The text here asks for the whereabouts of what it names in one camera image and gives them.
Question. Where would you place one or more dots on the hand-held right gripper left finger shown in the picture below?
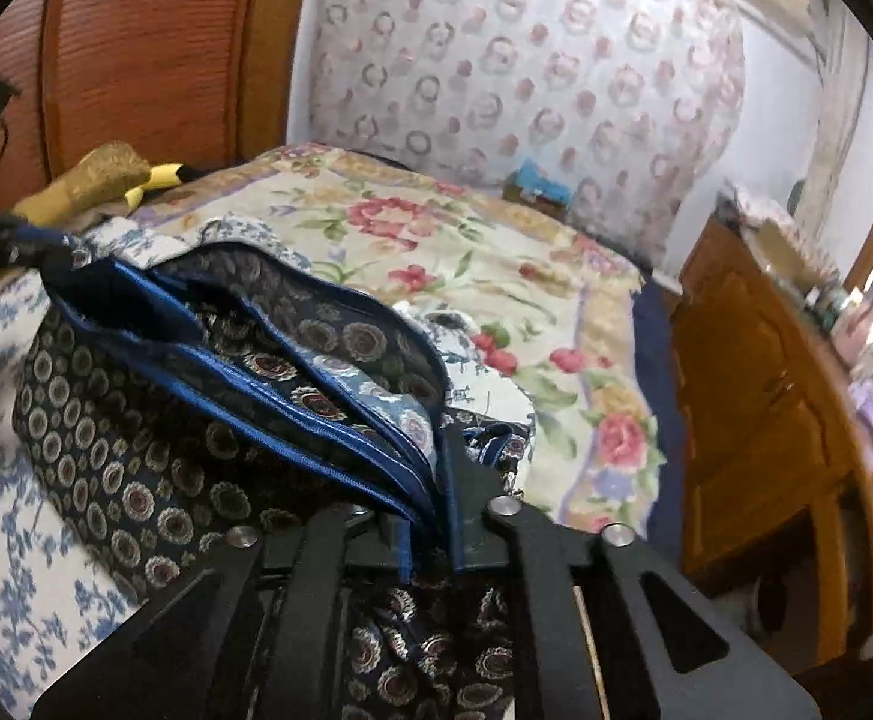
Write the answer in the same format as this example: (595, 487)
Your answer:
(331, 540)

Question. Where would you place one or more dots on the clutter of small items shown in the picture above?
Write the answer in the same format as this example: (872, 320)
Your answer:
(826, 292)

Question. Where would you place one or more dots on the small blue box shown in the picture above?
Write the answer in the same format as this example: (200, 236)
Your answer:
(545, 181)

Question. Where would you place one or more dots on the floral blanket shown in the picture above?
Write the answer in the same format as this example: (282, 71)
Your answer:
(406, 240)

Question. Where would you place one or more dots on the yellow tan cloth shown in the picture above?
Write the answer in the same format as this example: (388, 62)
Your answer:
(99, 169)

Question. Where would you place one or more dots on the wooden headboard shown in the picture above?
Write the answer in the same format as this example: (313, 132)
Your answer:
(144, 52)

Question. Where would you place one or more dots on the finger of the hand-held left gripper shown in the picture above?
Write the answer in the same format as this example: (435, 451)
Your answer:
(1, 236)

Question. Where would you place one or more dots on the navy bed sheet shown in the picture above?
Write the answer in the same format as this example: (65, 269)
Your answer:
(661, 390)

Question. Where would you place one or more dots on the wooden cabinet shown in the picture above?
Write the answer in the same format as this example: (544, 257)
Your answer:
(751, 390)

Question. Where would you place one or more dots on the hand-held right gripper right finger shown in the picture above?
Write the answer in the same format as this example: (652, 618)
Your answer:
(474, 525)

